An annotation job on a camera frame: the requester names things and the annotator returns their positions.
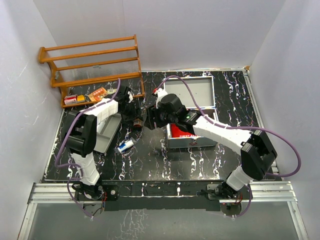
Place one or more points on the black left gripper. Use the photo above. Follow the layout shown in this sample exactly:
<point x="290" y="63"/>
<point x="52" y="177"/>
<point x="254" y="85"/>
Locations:
<point x="135" y="114"/>

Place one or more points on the white blue bandage roll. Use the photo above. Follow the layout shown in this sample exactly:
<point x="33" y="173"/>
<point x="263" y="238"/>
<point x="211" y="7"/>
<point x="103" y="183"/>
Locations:
<point x="125" y="145"/>

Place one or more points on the red fabric medicine pouch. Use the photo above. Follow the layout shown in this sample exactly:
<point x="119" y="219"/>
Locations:
<point x="177" y="133"/>

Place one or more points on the grey plastic tray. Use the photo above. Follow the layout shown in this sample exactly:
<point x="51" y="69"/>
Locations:
<point x="106" y="131"/>

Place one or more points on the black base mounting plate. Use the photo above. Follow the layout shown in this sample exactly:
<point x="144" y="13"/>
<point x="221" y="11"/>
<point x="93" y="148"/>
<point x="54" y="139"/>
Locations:
<point x="198" y="203"/>

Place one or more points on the yellow small box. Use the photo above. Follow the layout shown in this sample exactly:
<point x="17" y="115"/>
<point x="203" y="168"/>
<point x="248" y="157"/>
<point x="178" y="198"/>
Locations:
<point x="80" y="99"/>

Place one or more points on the brown bottle orange cap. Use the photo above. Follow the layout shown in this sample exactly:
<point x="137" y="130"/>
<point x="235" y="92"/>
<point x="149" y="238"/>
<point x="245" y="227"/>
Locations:
<point x="137" y="124"/>

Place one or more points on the aluminium frame rail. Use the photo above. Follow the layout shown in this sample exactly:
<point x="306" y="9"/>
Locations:
<point x="260" y="191"/>

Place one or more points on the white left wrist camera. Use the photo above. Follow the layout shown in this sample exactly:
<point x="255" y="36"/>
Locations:
<point x="130" y="97"/>

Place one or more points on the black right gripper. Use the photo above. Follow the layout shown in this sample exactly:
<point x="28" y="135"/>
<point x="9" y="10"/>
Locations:
<point x="153" y="117"/>

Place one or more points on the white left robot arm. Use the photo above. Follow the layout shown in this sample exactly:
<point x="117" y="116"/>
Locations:
<point x="80" y="138"/>

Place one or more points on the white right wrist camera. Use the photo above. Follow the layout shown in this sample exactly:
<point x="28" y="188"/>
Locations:
<point x="159" y="93"/>

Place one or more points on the orange wooden shelf rack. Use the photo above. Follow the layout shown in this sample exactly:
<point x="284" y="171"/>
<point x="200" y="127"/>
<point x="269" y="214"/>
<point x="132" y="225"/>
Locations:
<point x="93" y="63"/>

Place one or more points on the red white medicine box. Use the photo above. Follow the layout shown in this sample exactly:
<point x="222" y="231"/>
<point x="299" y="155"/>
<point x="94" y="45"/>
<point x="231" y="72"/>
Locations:
<point x="70" y="99"/>

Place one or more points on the white green medicine box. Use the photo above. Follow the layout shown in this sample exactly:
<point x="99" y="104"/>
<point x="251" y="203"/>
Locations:
<point x="111" y="91"/>

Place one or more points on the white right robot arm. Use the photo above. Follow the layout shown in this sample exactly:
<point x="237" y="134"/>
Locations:
<point x="254" y="147"/>

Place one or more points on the orange patterned box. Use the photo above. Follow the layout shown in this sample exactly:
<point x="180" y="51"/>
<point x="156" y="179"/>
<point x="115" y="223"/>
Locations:
<point x="98" y="94"/>

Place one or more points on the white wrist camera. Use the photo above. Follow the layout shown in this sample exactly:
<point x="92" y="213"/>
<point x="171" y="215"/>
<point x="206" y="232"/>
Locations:
<point x="130" y="97"/>
<point x="159" y="93"/>

